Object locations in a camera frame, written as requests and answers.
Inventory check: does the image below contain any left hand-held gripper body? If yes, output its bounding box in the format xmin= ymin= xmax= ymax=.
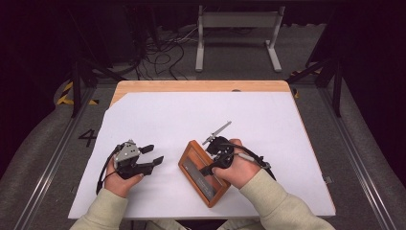
xmin=113 ymin=139 xmax=154 ymax=180

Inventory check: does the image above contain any brown wooden box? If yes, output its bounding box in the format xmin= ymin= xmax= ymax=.
xmin=177 ymin=139 xmax=232 ymax=209

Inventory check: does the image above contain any yellow black floor tape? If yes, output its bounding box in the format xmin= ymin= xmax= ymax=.
xmin=288 ymin=68 xmax=321 ymax=100
xmin=56 ymin=80 xmax=100 ymax=106

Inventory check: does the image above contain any person's right hand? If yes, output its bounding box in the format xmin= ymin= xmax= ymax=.
xmin=212 ymin=138 xmax=263 ymax=190

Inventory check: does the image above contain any black metal stand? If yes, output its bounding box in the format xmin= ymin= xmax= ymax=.
xmin=284 ymin=56 xmax=345 ymax=119
xmin=70 ymin=56 xmax=126 ymax=119

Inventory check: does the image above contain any grey metal stand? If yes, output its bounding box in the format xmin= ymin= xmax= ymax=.
xmin=194 ymin=5 xmax=286 ymax=73

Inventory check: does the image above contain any white table cover sheet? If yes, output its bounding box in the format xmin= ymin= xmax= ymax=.
xmin=67 ymin=91 xmax=336 ymax=220

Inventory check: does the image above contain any aluminium floor rail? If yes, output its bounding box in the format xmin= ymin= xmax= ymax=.
xmin=318 ymin=85 xmax=397 ymax=230
xmin=13 ymin=85 xmax=98 ymax=230

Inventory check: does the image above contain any person's left hand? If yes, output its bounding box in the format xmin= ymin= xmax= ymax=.
xmin=103 ymin=158 xmax=146 ymax=198

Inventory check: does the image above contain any right hand-held gripper cable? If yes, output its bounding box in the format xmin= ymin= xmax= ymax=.
xmin=222 ymin=142 xmax=278 ymax=182

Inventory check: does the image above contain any hand-held gripper cable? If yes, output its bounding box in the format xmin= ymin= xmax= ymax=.
xmin=222 ymin=142 xmax=278 ymax=182
xmin=95 ymin=144 xmax=124 ymax=196

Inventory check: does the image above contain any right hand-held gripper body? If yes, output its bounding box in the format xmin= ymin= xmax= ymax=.
xmin=201 ymin=120 xmax=237 ymax=171

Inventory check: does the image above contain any left hand-held gripper cable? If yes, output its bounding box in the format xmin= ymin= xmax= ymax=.
xmin=95 ymin=144 xmax=124 ymax=196

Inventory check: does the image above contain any tangle of floor cables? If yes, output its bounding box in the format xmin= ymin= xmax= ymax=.
xmin=135 ymin=27 xmax=199 ymax=81

